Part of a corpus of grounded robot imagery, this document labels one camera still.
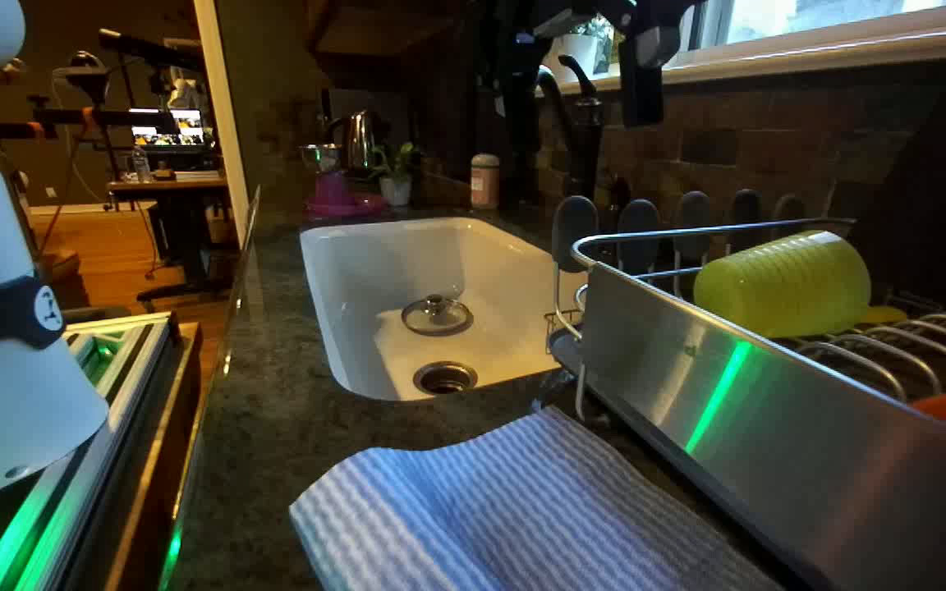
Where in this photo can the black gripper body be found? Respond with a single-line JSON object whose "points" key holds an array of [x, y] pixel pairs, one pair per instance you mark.
{"points": [[647, 41]]}

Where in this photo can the dark bronze faucet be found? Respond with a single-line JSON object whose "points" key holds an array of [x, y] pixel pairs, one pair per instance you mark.
{"points": [[578, 126]]}

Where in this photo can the orange label pill bottle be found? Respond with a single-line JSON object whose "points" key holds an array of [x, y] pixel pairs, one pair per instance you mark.
{"points": [[484, 183]]}

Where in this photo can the green leafy plant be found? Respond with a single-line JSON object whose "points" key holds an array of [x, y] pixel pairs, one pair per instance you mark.
{"points": [[395, 171]]}

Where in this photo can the metal sink stopper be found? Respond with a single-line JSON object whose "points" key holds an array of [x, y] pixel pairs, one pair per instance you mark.
{"points": [[437, 318]]}

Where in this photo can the white ceramic sink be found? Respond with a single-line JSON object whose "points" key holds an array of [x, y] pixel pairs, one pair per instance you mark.
{"points": [[367, 275]]}

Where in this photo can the purple plate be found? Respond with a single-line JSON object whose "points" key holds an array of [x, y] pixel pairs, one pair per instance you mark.
{"points": [[335, 202]]}

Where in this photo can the yellow brush in rack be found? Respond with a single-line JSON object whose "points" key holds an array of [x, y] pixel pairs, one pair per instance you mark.
{"points": [[883, 318]]}

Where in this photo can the sink drain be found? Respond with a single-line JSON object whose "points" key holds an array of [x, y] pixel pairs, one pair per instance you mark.
{"points": [[444, 379]]}

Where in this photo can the stainless steel dish rack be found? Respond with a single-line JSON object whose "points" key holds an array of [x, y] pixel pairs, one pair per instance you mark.
{"points": [[838, 487]]}

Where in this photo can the blue striped dish cloth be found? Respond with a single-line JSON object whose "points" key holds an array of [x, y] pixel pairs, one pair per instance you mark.
{"points": [[538, 505]]}

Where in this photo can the desk with monitor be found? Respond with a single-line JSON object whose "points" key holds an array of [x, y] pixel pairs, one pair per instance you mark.
{"points": [[161, 152]]}

